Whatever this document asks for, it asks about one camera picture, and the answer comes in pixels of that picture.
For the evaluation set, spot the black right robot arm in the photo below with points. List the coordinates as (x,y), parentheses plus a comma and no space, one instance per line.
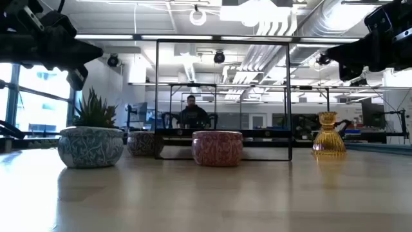
(399,13)

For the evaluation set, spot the person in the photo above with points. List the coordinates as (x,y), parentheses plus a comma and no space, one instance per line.
(193,116)

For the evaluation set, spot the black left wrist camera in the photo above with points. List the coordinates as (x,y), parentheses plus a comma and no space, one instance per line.
(77,77)

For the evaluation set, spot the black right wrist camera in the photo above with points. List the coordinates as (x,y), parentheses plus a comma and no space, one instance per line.
(349,72)

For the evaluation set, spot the long ceiling light strip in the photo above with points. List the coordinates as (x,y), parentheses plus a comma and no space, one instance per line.
(103,36)

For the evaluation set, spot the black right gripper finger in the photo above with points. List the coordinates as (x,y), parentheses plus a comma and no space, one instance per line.
(351,53)

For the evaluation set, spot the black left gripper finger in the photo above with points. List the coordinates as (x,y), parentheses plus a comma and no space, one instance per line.
(83,54)

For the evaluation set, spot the pink patterned candle tin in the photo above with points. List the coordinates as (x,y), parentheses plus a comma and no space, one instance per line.
(217,148)

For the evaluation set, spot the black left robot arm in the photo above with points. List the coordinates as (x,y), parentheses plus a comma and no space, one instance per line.
(58,24)

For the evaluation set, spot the green succulent in dark pot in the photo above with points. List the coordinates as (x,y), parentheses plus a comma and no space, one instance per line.
(95,112)

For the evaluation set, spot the purple patterned candle tin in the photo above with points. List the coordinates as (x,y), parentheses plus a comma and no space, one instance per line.
(143,143)

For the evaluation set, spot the black ceiling camera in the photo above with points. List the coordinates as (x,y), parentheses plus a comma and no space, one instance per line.
(322,59)
(112,60)
(219,57)

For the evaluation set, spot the wooden shelf with black frames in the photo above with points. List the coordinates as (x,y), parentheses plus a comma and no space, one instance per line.
(251,132)

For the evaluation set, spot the black computer monitor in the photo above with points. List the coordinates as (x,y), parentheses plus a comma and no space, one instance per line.
(371,112)

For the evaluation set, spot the blue patterned candle tin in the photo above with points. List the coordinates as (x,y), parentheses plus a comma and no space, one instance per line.
(90,148)

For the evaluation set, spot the black background workstation frame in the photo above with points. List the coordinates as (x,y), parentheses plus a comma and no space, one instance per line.
(193,85)

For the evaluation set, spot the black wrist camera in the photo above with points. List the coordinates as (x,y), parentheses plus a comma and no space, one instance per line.
(77,77)
(349,72)

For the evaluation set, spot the black metal table frame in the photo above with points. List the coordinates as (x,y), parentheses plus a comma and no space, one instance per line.
(267,144)

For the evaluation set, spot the amber glass candle stick holder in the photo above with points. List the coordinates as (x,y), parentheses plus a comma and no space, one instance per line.
(328,140)

